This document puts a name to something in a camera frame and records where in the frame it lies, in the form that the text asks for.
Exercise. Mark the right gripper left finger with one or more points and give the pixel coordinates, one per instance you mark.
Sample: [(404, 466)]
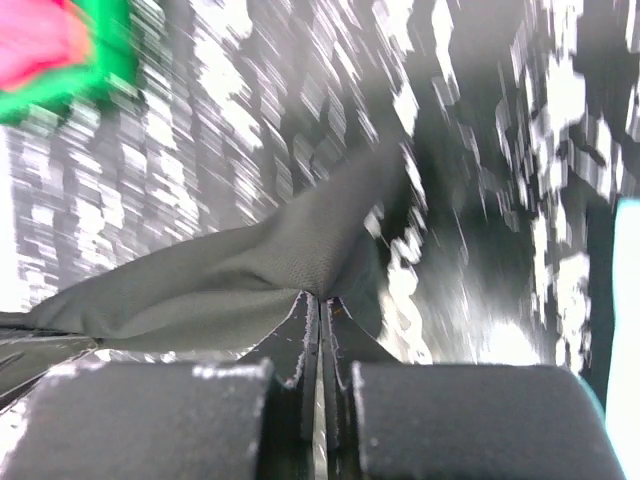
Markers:
[(285, 451)]

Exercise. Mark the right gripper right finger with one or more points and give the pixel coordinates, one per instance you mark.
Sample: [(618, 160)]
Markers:
[(343, 343)]

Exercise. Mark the black t shirt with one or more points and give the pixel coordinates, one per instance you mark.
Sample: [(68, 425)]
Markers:
[(230, 289)]

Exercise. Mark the black marbled table mat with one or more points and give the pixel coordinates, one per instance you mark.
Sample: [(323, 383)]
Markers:
[(494, 137)]

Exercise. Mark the folded teal t shirt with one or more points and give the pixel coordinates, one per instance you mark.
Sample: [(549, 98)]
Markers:
[(622, 399)]

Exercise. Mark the green plastic bin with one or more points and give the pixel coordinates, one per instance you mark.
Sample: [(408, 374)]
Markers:
[(112, 65)]

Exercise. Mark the red t shirt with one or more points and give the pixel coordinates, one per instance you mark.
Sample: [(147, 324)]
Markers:
[(41, 36)]

